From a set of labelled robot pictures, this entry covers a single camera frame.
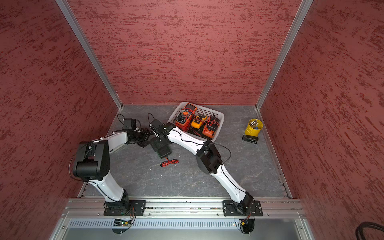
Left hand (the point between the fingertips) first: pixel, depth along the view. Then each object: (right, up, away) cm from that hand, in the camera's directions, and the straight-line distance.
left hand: (153, 138), depth 96 cm
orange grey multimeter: (+24, +20, +2) cm, 31 cm away
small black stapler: (+65, 0, +1) cm, 65 cm away
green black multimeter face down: (+8, -3, -14) cm, 16 cm away
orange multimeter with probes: (+37, +7, -3) cm, 38 cm away
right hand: (+7, -4, -4) cm, 9 cm away
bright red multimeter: (+20, +11, -2) cm, 23 cm away
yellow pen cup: (+65, +7, -4) cm, 65 cm away
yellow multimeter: (+29, +11, +5) cm, 32 cm away
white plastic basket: (+37, +17, +10) cm, 42 cm away
